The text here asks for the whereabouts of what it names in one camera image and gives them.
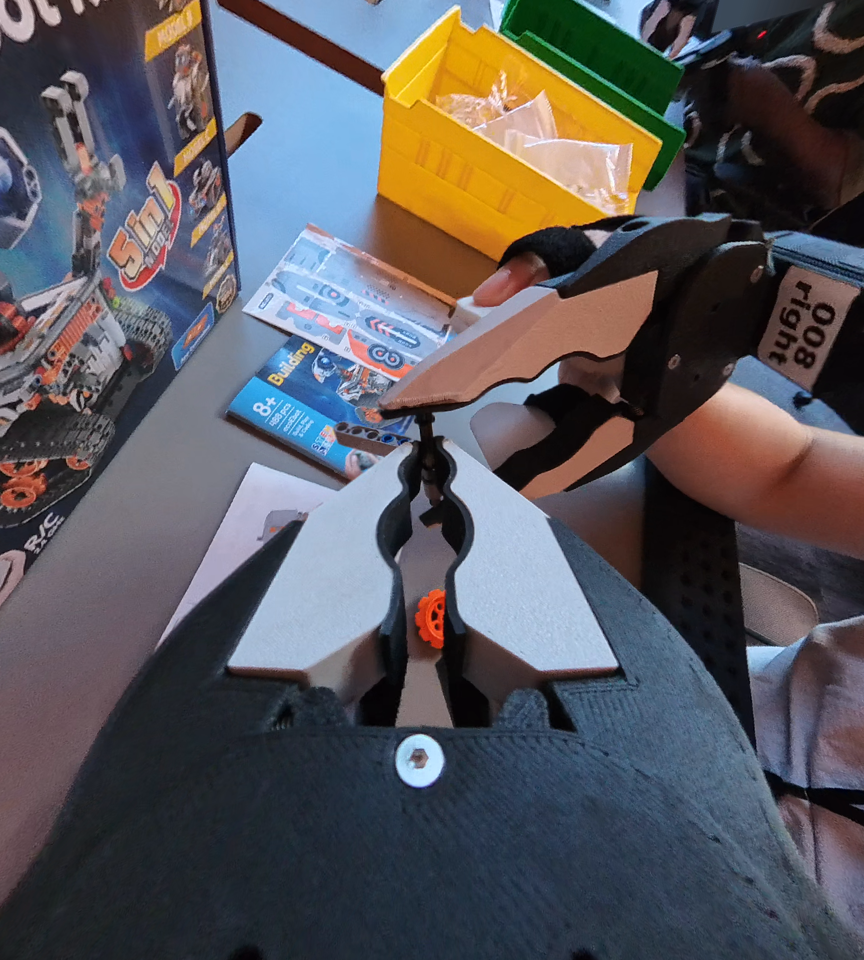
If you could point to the green plastic bin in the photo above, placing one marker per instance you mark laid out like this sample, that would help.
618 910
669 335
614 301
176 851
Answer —
612 52

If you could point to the blue robot kit box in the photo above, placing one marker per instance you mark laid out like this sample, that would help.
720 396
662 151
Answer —
64 300

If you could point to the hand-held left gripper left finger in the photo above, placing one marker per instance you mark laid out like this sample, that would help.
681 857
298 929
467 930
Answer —
312 600

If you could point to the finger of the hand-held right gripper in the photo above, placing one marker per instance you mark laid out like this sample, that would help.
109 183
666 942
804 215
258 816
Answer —
597 457
552 330

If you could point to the grey perforated brick beam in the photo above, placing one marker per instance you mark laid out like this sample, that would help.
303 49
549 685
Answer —
364 436

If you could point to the person's right hand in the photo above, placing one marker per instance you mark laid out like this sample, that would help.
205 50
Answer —
510 285

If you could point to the person's white t-shirt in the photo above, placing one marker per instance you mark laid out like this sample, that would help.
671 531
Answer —
837 712

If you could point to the person's right forearm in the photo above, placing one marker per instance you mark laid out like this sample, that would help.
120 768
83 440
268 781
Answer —
777 480

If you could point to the orange gear wheel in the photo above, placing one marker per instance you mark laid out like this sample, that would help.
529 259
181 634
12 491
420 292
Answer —
430 619

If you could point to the grey chair seat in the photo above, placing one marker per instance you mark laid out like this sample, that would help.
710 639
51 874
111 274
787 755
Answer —
777 607

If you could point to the black axle rod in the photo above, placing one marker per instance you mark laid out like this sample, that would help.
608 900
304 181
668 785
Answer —
429 487

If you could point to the yellow plastic bin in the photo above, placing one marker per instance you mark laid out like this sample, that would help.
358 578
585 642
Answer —
447 180

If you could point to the blue kit manual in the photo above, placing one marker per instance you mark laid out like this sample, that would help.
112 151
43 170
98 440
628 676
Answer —
282 405

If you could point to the clear plastic parts bag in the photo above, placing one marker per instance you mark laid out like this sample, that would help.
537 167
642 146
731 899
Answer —
567 157
477 101

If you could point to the grey desk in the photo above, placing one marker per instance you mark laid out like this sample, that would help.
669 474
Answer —
289 187

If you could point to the white open instruction booklet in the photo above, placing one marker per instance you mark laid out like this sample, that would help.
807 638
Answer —
251 525

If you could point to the grey orange sticker sheet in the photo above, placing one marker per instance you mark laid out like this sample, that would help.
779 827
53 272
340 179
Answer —
327 300

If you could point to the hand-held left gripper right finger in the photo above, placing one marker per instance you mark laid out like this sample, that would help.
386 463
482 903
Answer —
537 600

